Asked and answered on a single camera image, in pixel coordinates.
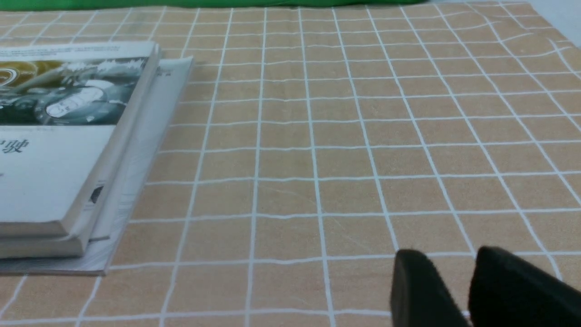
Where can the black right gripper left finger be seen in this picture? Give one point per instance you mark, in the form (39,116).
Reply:
(419,296)

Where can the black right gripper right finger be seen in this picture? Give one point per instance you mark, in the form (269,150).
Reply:
(507,291)

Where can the orange checkered tablecloth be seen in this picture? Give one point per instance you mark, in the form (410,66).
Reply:
(311,144)

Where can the bottom thin white book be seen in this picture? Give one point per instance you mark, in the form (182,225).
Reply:
(137,161)

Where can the middle white book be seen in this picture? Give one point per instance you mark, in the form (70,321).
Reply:
(73,244)

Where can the top white autonomous driving book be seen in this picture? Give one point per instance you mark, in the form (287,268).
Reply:
(66,114)

